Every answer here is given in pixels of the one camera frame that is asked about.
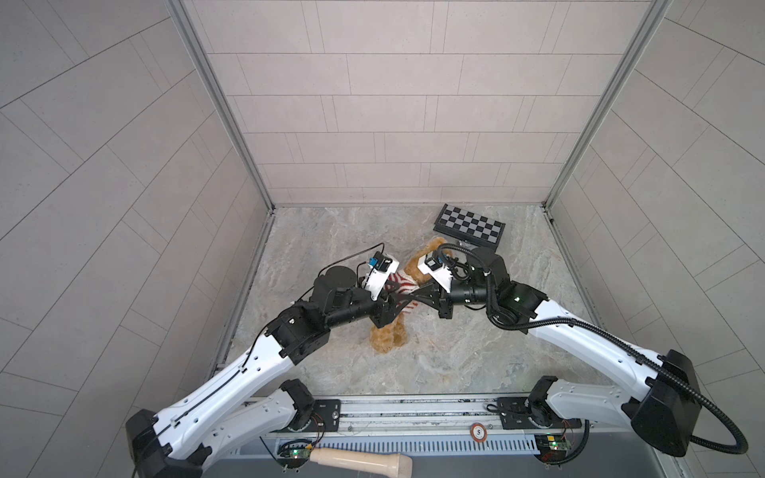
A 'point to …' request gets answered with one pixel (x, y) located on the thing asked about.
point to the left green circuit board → (294, 455)
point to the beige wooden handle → (376, 461)
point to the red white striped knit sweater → (407, 287)
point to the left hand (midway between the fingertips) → (410, 293)
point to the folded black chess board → (468, 226)
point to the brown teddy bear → (394, 334)
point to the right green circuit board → (552, 447)
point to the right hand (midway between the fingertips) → (412, 299)
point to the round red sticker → (478, 432)
